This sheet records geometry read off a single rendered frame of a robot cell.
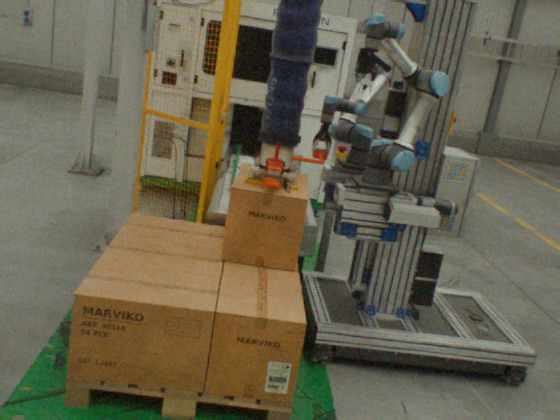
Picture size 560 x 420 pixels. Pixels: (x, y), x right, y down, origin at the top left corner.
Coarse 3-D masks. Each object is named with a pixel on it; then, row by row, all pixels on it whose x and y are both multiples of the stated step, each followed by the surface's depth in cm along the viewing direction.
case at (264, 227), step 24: (240, 168) 360; (240, 192) 314; (264, 192) 314; (240, 216) 318; (264, 216) 317; (288, 216) 317; (240, 240) 321; (264, 240) 321; (288, 240) 320; (264, 264) 324; (288, 264) 324
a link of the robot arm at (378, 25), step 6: (372, 18) 284; (378, 18) 283; (384, 18) 284; (372, 24) 284; (378, 24) 284; (384, 24) 285; (372, 30) 285; (378, 30) 284; (384, 30) 286; (366, 36) 288; (372, 36) 285; (378, 36) 285
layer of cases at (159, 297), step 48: (144, 240) 335; (192, 240) 347; (96, 288) 269; (144, 288) 277; (192, 288) 285; (240, 288) 293; (288, 288) 303; (96, 336) 267; (144, 336) 268; (192, 336) 269; (240, 336) 269; (288, 336) 270; (144, 384) 274; (192, 384) 275; (240, 384) 276; (288, 384) 276
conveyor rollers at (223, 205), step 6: (234, 156) 593; (240, 156) 598; (246, 156) 600; (240, 162) 571; (246, 162) 573; (252, 162) 580; (228, 168) 541; (228, 174) 517; (228, 180) 495; (228, 186) 477; (228, 192) 460; (222, 198) 442; (228, 198) 443; (222, 204) 425; (222, 210) 416
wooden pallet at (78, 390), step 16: (80, 384) 273; (96, 384) 273; (112, 384) 274; (128, 384) 276; (80, 400) 275; (176, 400) 277; (192, 400) 277; (208, 400) 277; (224, 400) 278; (240, 400) 278; (256, 400) 281; (176, 416) 279; (192, 416) 279; (272, 416) 280; (288, 416) 281
